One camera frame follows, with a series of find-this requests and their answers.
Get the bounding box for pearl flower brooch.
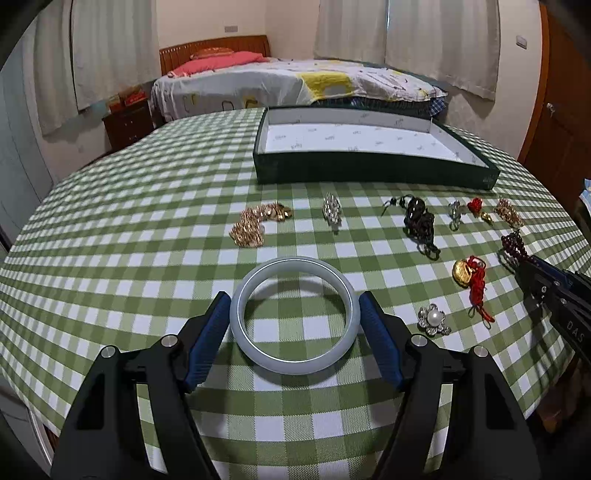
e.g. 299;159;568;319
418;304;451;338

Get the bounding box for dark red bead bracelet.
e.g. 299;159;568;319
500;230;537;271

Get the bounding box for pale jade bangle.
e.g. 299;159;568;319
229;256;361;376

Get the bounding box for gold ingot red tassel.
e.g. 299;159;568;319
452;256;495;328

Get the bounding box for gold chain necklace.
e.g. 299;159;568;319
227;201;295;249

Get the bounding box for gold pearl brooch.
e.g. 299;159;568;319
494;198;524;230

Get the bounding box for crystal rhinestone brooch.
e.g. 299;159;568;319
322;194;342;231

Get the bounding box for small red gold charm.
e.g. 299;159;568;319
467;197;493;225

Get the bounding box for silver ring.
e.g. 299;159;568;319
447;199;467;232

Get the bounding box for green jewelry tray box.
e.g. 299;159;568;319
252;106;500;191

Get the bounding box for green checkered tablecloth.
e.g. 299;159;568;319
1;110;572;479

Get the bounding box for brown wooden door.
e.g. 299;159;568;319
518;3;590;213

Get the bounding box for dark wooden nightstand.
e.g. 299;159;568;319
102;99;154;152

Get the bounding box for bed with patterned quilt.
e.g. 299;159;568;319
151;58;447;122

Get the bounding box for red boxes on nightstand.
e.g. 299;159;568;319
106;86;147;113

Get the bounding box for red pillow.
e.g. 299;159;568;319
166;51;269;78

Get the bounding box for wooden headboard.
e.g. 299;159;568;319
158;34;271;77

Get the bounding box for right white curtain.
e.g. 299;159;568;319
314;0;501;101

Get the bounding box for white curtain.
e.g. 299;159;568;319
314;0;501;101
32;0;160;135

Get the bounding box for orange patterned pillow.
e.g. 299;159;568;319
190;47;235;60

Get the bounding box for left white curtain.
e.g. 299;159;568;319
32;0;160;135

